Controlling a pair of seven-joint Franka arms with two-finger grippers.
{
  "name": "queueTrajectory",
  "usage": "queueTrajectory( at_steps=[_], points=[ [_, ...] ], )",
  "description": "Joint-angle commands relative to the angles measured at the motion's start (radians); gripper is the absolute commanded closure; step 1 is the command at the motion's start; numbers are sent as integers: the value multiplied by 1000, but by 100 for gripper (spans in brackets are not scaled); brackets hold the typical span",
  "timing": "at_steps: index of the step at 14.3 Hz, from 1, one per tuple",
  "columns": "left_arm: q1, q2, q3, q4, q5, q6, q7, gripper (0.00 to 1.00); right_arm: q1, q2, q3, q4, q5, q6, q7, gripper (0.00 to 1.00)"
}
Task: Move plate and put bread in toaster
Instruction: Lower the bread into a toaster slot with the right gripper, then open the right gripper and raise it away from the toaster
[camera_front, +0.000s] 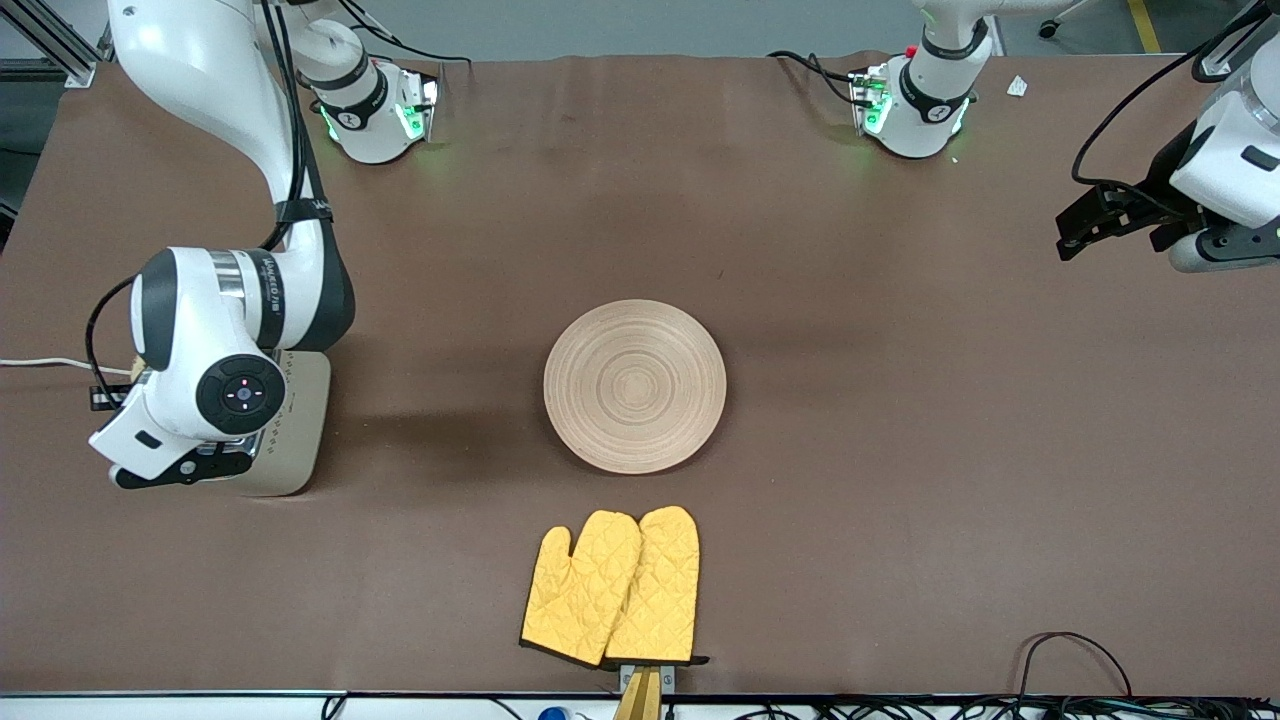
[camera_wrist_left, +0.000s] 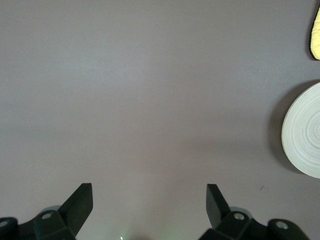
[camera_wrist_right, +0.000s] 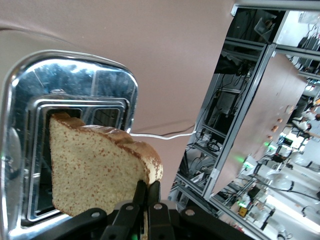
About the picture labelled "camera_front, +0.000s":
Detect yellow quilted oven mitt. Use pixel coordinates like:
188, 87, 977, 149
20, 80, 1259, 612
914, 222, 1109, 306
603, 504, 712, 669
519, 510, 644, 669

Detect aluminium frame beam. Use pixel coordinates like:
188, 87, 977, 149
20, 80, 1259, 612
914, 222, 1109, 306
611, 668, 664, 720

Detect grey metal mitt bracket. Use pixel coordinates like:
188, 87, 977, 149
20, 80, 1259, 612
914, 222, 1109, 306
617, 661, 678, 694

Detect looped black red cable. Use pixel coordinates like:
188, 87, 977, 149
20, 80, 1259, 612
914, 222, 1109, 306
1017, 631, 1135, 702

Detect tangled black red cables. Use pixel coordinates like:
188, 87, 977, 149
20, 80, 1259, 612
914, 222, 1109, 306
733, 697, 1011, 720

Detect white toaster power cable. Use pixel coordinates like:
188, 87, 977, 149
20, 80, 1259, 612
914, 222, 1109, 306
0, 355, 137, 378

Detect round light wooden plate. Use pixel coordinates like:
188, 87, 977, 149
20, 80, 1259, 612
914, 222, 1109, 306
543, 298, 729, 476

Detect black cable bundle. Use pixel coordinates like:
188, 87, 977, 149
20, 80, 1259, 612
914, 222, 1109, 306
1010, 695, 1280, 720

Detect black arm base cable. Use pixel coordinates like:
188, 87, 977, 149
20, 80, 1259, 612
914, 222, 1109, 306
767, 47, 864, 107
338, 0, 473, 68

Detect black right arm cable harness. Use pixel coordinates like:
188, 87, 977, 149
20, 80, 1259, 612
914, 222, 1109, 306
254, 0, 337, 253

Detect black right arm base cable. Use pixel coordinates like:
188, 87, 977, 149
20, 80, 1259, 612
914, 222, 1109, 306
338, 0, 473, 68

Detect black left arm base cable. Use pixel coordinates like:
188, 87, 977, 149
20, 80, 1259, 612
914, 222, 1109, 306
767, 47, 864, 107

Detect chrome two-slot toaster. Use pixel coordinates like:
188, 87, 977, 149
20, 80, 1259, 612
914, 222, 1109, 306
204, 348, 333, 499

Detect black chair caster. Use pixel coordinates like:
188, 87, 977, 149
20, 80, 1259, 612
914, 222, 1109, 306
1037, 0, 1103, 42

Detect aluminium profile frame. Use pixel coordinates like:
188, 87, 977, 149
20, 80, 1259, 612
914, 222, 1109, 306
0, 0, 107, 92

